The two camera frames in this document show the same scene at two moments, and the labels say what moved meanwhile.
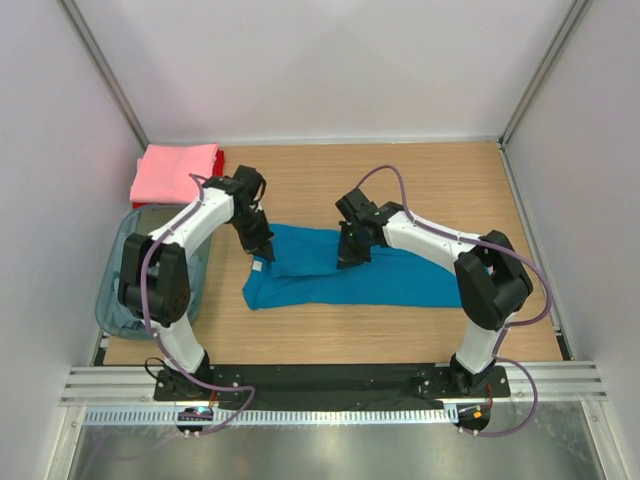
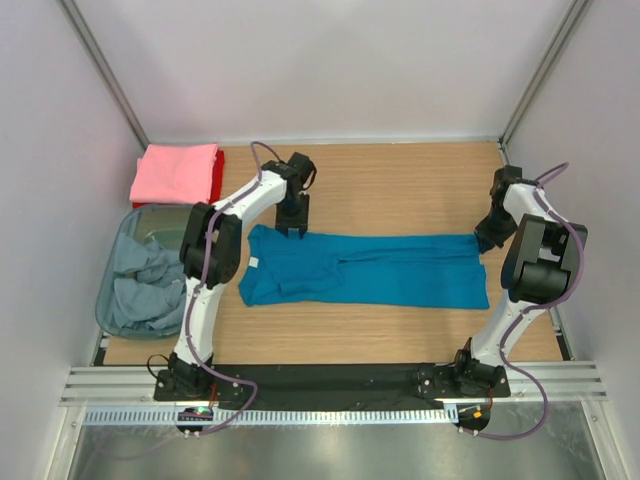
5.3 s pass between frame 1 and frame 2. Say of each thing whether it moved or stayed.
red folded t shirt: stayed
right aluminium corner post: stayed
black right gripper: moved
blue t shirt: stayed
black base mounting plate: stayed
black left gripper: moved
